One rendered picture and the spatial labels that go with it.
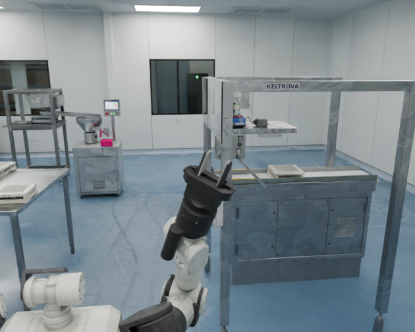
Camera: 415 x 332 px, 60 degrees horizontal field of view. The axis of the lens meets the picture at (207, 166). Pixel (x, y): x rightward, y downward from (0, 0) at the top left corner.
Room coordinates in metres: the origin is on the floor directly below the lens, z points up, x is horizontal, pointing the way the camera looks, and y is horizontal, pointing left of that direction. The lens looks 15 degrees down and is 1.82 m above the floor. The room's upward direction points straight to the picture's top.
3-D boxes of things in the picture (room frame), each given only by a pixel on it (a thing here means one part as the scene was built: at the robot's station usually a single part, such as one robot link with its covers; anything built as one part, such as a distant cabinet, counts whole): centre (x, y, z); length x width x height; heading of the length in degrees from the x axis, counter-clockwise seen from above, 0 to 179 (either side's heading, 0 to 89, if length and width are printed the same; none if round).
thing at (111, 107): (5.38, 1.41, 1.07); 0.23 x 0.10 x 0.62; 97
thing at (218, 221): (1.98, -0.06, 1.08); 0.17 x 0.06 x 0.26; 7
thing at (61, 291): (0.68, 0.32, 1.35); 0.10 x 0.07 x 0.09; 97
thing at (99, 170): (5.22, 1.60, 0.38); 0.63 x 0.57 x 0.76; 97
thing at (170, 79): (7.93, 0.53, 1.43); 1.38 x 0.01 x 1.16; 97
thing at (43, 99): (5.65, 2.43, 0.75); 1.43 x 1.06 x 1.50; 97
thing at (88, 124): (5.26, 1.65, 0.95); 0.49 x 0.36 x 0.37; 97
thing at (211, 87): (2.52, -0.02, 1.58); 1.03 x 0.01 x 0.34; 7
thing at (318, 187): (2.91, -0.73, 0.88); 1.30 x 0.29 x 0.10; 97
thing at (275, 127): (2.88, -0.35, 1.36); 0.62 x 0.38 x 0.04; 97
